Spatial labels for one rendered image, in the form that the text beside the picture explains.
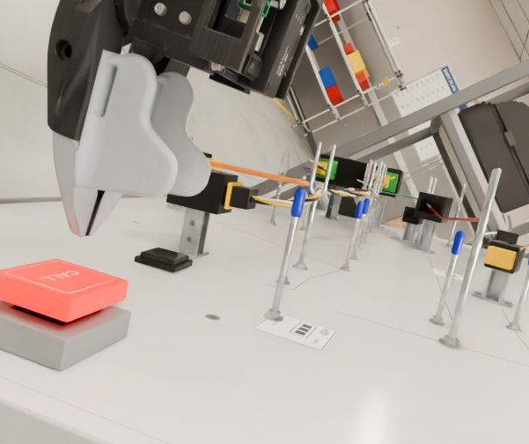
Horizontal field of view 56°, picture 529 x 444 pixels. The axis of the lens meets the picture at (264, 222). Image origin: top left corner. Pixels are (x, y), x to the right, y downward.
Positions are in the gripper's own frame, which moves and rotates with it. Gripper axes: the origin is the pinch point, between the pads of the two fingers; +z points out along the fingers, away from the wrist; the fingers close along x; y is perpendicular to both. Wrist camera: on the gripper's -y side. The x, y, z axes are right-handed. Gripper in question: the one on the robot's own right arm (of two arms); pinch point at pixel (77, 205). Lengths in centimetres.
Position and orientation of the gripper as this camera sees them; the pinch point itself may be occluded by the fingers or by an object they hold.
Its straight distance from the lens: 27.0
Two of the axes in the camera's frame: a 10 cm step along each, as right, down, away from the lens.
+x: 2.9, -0.7, 9.5
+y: 8.8, 4.0, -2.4
